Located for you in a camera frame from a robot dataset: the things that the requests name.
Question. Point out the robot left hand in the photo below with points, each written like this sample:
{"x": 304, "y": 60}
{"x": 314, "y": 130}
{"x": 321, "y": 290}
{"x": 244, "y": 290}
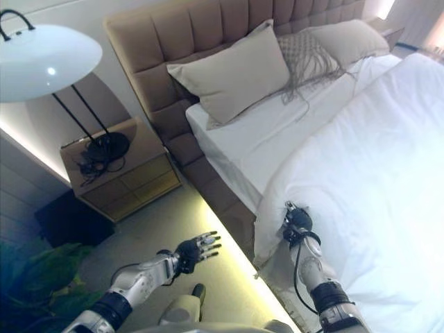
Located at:
{"x": 189, "y": 251}

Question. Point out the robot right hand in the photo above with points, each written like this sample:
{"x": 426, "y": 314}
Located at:
{"x": 300, "y": 220}

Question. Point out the white duvet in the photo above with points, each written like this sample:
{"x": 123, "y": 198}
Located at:
{"x": 364, "y": 173}

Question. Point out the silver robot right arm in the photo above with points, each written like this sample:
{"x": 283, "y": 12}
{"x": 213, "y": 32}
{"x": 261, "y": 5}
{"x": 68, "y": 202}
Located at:
{"x": 326, "y": 288}

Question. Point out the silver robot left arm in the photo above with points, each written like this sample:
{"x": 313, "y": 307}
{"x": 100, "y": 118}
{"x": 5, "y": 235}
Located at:
{"x": 138, "y": 277}

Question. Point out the white fitted bed sheet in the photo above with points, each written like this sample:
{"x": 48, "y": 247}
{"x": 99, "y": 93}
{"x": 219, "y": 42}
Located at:
{"x": 249, "y": 138}

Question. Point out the robot left leg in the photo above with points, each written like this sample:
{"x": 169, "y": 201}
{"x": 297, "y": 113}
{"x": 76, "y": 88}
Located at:
{"x": 184, "y": 308}

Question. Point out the robot leg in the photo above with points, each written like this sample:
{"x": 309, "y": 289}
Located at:
{"x": 277, "y": 324}
{"x": 184, "y": 308}

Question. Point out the light wooden nightstand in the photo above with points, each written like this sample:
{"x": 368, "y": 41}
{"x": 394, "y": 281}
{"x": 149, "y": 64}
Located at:
{"x": 390, "y": 36}
{"x": 138, "y": 187}

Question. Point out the robot right leg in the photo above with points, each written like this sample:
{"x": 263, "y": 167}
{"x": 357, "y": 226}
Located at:
{"x": 277, "y": 324}

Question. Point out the black box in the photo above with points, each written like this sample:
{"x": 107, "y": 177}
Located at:
{"x": 73, "y": 222}

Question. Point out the green leafy plant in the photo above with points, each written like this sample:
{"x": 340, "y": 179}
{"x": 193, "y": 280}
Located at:
{"x": 41, "y": 277}

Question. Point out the beige pillow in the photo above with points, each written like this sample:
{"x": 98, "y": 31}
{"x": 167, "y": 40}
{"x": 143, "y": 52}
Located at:
{"x": 350, "y": 41}
{"x": 232, "y": 76}

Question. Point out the macrame fringed cushion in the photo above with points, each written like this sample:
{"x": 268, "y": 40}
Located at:
{"x": 305, "y": 55}

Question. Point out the white dome table lamp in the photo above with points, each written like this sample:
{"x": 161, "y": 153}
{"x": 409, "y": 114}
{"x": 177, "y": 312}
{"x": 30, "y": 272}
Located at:
{"x": 45, "y": 59}

